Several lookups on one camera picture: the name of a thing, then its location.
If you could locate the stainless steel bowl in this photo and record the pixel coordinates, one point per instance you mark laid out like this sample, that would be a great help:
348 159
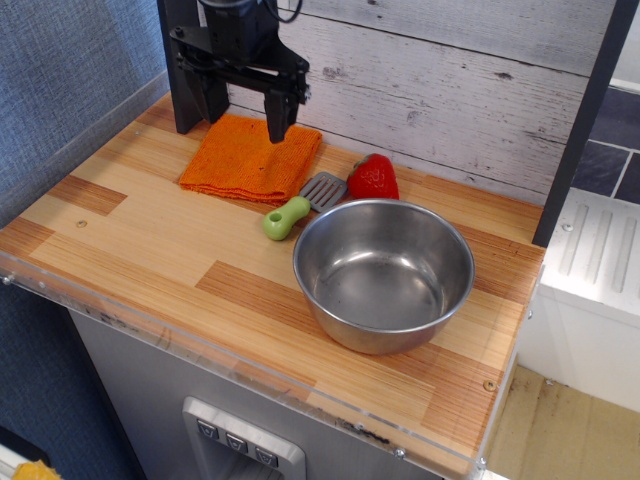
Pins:
383 276

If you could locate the clear acrylic table edge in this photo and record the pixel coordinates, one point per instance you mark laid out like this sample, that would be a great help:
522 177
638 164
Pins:
431 407

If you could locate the green handled grey spatula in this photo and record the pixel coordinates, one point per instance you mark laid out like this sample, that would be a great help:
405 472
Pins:
322 192

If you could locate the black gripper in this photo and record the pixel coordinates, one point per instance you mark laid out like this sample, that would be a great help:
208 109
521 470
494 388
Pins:
240 45

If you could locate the yellow object bottom left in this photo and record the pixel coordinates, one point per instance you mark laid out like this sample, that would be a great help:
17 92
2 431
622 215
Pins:
35 471

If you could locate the dark grey right post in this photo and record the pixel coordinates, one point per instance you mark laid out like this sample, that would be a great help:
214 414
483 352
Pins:
606 61

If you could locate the orange folded cloth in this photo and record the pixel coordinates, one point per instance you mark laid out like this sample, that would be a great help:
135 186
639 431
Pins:
237 160

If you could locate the red toy strawberry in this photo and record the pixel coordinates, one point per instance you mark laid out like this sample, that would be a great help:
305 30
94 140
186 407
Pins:
373 177

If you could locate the white ribbed box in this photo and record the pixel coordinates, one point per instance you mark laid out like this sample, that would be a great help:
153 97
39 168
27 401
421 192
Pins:
582 329

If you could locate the grey cabinet with dispenser panel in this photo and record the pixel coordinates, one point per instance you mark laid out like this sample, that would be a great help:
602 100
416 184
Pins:
188 420

